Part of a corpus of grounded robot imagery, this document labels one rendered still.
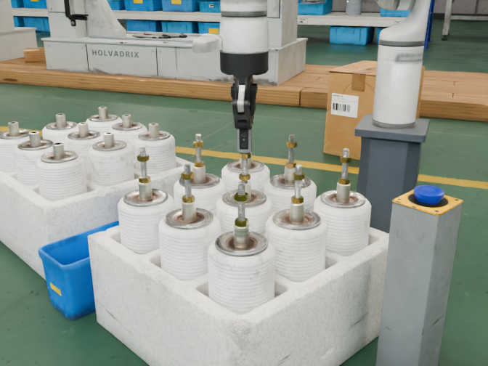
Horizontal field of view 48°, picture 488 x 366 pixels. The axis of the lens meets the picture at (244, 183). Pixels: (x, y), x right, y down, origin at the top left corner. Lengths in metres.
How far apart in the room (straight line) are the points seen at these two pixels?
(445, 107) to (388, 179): 1.45
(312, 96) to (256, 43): 1.90
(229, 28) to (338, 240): 0.38
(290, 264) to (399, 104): 0.50
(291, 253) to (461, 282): 0.52
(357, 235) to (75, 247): 0.56
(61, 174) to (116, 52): 2.10
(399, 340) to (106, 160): 0.70
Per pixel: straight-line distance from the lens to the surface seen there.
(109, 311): 1.02
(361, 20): 5.36
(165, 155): 1.28
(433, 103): 2.65
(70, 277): 1.05
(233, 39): 0.83
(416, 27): 1.18
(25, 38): 4.19
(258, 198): 0.92
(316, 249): 0.84
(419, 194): 0.78
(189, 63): 3.00
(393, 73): 1.19
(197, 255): 0.84
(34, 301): 1.19
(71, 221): 1.17
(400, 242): 0.80
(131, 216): 0.92
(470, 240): 1.46
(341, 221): 0.91
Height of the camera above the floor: 0.60
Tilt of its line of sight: 21 degrees down
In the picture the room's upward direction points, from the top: straight up
